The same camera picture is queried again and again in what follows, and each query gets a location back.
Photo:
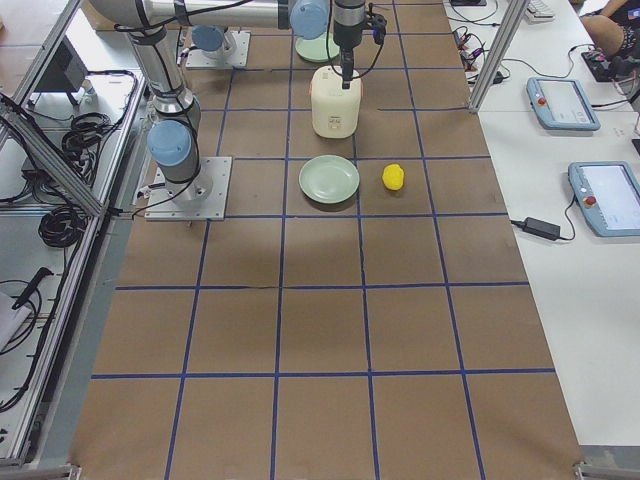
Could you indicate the black power adapter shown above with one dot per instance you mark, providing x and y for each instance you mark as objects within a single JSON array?
[{"x": 541, "y": 228}]

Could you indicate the green plate near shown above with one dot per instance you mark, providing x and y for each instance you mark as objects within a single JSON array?
[{"x": 329, "y": 179}]

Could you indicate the teach pendant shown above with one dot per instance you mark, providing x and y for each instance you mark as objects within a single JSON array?
[
  {"x": 561, "y": 104},
  {"x": 607, "y": 193}
]

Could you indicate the black box on shelf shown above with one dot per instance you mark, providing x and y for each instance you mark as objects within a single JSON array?
[{"x": 65, "y": 73}]

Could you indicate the upper teach pendant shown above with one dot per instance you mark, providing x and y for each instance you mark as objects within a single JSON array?
[{"x": 561, "y": 104}]

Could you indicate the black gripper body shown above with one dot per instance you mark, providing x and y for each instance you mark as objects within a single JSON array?
[{"x": 346, "y": 30}]

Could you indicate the yellow lemon toy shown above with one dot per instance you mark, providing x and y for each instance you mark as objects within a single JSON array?
[{"x": 393, "y": 177}]

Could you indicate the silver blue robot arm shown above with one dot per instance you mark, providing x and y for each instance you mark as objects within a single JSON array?
[{"x": 173, "y": 142}]

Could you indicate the green plate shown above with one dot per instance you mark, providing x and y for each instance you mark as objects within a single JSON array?
[
  {"x": 317, "y": 50},
  {"x": 329, "y": 179}
]

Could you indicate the lower teach pendant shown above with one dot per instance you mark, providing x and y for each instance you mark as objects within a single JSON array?
[{"x": 607, "y": 193}]

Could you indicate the aluminium frame left rail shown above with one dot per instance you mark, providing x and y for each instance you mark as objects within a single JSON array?
[{"x": 23, "y": 128}]

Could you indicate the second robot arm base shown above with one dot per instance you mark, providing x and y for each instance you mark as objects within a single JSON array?
[{"x": 213, "y": 39}]

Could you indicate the green plate far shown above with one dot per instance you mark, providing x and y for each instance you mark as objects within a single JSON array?
[{"x": 317, "y": 50}]

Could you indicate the cream rice cooker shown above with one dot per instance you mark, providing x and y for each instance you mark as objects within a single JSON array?
[{"x": 335, "y": 111}]

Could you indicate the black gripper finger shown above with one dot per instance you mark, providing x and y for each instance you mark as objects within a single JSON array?
[{"x": 346, "y": 64}]

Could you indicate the aluminium frame post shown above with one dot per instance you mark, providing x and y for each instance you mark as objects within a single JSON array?
[{"x": 501, "y": 42}]

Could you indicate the person in background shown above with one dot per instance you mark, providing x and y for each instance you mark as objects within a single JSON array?
[{"x": 614, "y": 29}]

